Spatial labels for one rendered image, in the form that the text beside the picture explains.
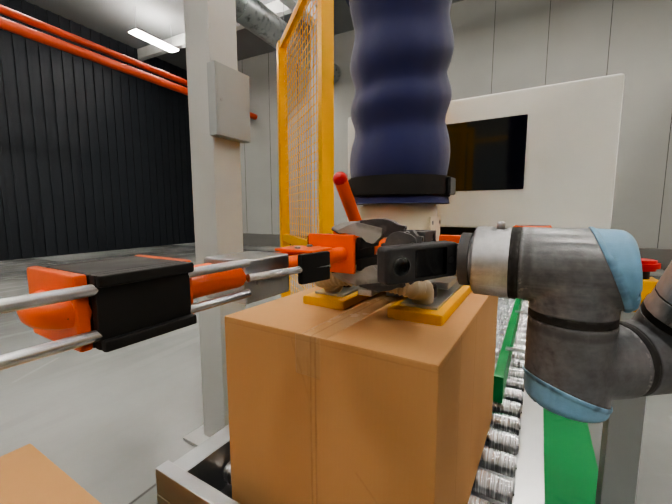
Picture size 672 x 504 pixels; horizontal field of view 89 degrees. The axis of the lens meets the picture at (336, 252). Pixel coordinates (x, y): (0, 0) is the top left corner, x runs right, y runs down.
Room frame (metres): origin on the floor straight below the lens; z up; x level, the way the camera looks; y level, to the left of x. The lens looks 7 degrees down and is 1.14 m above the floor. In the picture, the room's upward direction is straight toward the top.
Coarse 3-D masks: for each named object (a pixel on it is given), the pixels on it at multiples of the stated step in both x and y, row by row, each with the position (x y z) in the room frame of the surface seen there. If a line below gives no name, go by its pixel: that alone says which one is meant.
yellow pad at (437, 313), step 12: (456, 288) 0.73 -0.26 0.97; (468, 288) 0.77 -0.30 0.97; (408, 300) 0.64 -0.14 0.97; (444, 300) 0.63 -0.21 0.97; (456, 300) 0.66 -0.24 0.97; (396, 312) 0.60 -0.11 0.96; (408, 312) 0.59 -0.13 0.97; (420, 312) 0.58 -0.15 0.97; (432, 312) 0.57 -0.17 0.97; (444, 312) 0.58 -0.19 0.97; (432, 324) 0.56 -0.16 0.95
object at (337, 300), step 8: (344, 288) 0.74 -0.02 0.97; (352, 288) 0.74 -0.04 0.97; (304, 296) 0.70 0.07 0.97; (312, 296) 0.69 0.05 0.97; (320, 296) 0.69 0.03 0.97; (328, 296) 0.69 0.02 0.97; (336, 296) 0.69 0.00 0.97; (344, 296) 0.68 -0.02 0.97; (352, 296) 0.69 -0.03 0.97; (360, 296) 0.71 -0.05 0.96; (368, 296) 0.75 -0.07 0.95; (312, 304) 0.69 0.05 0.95; (320, 304) 0.68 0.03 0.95; (328, 304) 0.67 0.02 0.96; (336, 304) 0.66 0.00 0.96; (344, 304) 0.66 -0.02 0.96; (352, 304) 0.68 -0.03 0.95
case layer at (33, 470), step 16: (32, 448) 0.80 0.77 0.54; (0, 464) 0.75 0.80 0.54; (16, 464) 0.75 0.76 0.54; (32, 464) 0.75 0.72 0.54; (48, 464) 0.75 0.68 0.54; (0, 480) 0.70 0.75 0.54; (16, 480) 0.70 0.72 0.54; (32, 480) 0.70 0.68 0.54; (48, 480) 0.70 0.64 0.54; (64, 480) 0.70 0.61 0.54; (0, 496) 0.66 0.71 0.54; (16, 496) 0.66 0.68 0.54; (32, 496) 0.66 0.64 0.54; (48, 496) 0.66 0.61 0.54; (64, 496) 0.66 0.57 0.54; (80, 496) 0.66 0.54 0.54
